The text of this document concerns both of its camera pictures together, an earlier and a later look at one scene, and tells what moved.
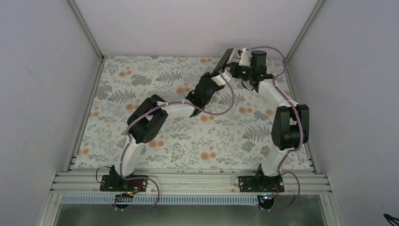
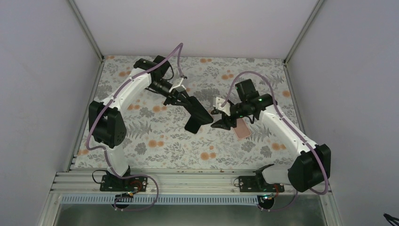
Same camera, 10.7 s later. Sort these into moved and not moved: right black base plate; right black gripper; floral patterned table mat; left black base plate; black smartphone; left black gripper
Moved: right black gripper; black smartphone; left black gripper
Not moved: left black base plate; floral patterned table mat; right black base plate
